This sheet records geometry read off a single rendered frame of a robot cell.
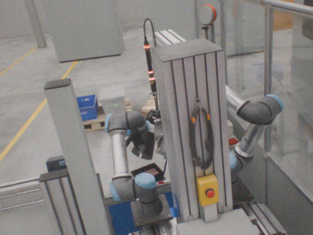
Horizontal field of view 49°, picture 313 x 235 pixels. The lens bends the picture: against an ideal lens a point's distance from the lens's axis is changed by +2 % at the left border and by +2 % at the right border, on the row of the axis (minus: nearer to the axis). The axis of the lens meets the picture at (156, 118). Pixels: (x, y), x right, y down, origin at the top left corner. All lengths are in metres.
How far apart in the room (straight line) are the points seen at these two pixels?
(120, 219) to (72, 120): 2.10
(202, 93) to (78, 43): 8.63
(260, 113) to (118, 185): 0.87
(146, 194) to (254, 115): 0.74
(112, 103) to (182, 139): 4.11
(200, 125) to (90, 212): 0.79
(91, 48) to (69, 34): 0.67
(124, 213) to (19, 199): 1.96
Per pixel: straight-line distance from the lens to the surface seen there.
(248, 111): 1.79
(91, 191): 0.78
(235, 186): 2.13
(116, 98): 5.48
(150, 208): 2.04
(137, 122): 2.09
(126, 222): 2.78
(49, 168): 2.44
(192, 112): 1.43
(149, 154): 2.77
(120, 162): 2.03
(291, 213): 2.55
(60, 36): 10.01
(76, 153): 0.73
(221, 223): 1.70
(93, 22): 9.72
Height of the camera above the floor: 2.40
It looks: 25 degrees down
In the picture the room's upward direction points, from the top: 9 degrees counter-clockwise
